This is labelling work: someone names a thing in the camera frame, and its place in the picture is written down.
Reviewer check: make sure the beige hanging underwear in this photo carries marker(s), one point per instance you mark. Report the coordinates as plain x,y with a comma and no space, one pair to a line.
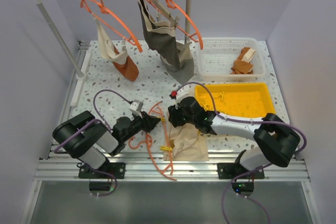
108,50

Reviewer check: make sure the wooden clip hanger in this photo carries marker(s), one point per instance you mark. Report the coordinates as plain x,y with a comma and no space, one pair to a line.
160,6

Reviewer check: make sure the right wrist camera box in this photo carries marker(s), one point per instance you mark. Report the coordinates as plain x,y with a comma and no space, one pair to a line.
179,95

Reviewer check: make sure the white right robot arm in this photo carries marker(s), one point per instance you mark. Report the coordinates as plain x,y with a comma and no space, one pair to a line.
276,142

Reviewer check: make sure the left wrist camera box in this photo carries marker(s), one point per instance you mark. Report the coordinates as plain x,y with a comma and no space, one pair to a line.
136,107

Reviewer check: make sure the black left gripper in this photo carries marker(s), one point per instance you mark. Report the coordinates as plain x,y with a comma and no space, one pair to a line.
148,121

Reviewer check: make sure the brown and cream underwear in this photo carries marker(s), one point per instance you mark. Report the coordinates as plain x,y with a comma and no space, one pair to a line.
242,64

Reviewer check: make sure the grey hanging underwear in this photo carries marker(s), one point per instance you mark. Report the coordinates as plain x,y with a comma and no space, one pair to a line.
161,37

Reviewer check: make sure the pile of cream clothespins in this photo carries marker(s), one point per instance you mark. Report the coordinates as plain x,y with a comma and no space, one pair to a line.
218,100

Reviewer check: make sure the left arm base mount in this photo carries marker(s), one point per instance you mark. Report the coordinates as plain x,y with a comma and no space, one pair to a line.
103,180

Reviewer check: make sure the aluminium rail frame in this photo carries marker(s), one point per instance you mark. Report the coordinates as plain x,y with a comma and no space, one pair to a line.
142,163

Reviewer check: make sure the yellow plastic tray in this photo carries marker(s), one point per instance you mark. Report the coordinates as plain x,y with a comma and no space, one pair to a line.
248,100

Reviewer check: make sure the white plastic basket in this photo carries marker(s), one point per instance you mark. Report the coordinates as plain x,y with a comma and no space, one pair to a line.
216,59

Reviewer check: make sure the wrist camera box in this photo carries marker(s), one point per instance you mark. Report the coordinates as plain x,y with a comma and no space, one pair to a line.
136,107
179,95

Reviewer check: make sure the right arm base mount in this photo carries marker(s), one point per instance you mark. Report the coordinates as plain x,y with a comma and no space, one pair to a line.
243,180

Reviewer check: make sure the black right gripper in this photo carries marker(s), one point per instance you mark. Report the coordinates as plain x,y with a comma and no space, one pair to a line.
174,112

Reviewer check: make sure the orange hanging underwear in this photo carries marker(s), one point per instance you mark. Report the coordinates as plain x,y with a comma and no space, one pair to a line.
128,69

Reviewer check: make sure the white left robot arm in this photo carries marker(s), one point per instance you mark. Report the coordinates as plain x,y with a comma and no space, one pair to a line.
79,135

